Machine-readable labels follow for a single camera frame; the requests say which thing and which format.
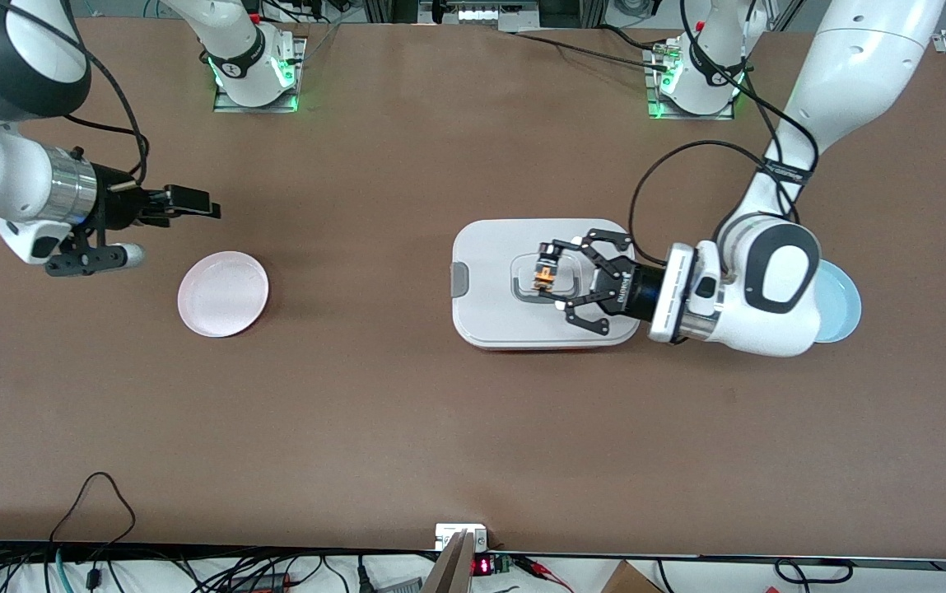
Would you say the small white mount block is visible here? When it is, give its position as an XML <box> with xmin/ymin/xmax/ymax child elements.
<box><xmin>435</xmin><ymin>524</ymin><xmax>490</xmax><ymax>553</ymax></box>

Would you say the black cable to base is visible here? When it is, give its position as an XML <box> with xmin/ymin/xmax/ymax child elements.
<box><xmin>514</xmin><ymin>29</ymin><xmax>671</xmax><ymax>71</ymax></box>

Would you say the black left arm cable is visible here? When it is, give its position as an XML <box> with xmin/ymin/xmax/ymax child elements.
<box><xmin>627</xmin><ymin>0</ymin><xmax>811</xmax><ymax>264</ymax></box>

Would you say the white lidded storage container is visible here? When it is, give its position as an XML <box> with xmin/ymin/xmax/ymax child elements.
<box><xmin>450</xmin><ymin>218</ymin><xmax>642</xmax><ymax>353</ymax></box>

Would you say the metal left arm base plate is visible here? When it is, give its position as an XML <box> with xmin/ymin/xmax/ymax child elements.
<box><xmin>645</xmin><ymin>41</ymin><xmax>735</xmax><ymax>121</ymax></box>

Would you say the brown cardboard piece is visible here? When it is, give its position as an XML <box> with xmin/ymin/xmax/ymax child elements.
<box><xmin>600</xmin><ymin>560</ymin><xmax>663</xmax><ymax>593</ymax></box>

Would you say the pink round plate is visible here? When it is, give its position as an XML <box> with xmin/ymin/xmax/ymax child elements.
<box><xmin>178</xmin><ymin>251</ymin><xmax>270</xmax><ymax>339</ymax></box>

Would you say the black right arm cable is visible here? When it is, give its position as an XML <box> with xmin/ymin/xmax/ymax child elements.
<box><xmin>7</xmin><ymin>0</ymin><xmax>149</xmax><ymax>187</ymax></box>

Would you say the black oval cable loop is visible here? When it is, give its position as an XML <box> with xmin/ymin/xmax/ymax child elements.
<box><xmin>773</xmin><ymin>558</ymin><xmax>854</xmax><ymax>586</ymax></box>

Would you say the grey aluminium profile bar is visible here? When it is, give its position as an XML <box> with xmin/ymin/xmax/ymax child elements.
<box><xmin>423</xmin><ymin>531</ymin><xmax>475</xmax><ymax>593</ymax></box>

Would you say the black looped cable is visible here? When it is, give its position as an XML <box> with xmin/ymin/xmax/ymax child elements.
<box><xmin>49</xmin><ymin>472</ymin><xmax>137</xmax><ymax>569</ymax></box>

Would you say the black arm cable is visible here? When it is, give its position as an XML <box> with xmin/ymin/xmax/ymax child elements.
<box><xmin>627</xmin><ymin>0</ymin><xmax>811</xmax><ymax>264</ymax></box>
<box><xmin>7</xmin><ymin>0</ymin><xmax>149</xmax><ymax>187</ymax></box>

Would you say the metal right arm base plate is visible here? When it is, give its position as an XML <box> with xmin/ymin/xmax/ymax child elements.
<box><xmin>213</xmin><ymin>37</ymin><xmax>307</xmax><ymax>114</ymax></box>

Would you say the light blue round plate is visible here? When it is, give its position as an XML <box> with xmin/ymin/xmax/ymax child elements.
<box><xmin>814</xmin><ymin>259</ymin><xmax>862</xmax><ymax>343</ymax></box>

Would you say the white electronics box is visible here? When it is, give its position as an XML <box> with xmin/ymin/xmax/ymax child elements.
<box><xmin>419</xmin><ymin>0</ymin><xmax>541</xmax><ymax>27</ymax></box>

